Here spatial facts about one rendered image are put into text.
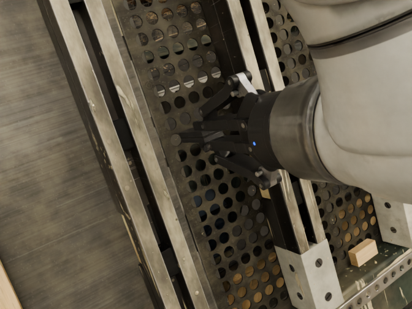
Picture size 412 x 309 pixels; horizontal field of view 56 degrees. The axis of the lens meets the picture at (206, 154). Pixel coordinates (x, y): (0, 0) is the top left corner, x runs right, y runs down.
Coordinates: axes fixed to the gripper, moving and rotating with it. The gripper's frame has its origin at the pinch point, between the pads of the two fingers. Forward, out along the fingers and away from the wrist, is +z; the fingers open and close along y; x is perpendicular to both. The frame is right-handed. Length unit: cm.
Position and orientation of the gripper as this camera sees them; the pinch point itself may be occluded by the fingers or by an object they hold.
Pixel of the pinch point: (200, 133)
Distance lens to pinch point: 52.6
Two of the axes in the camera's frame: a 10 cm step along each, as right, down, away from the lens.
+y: -3.0, -9.3, -1.9
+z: -4.7, -0.3, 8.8
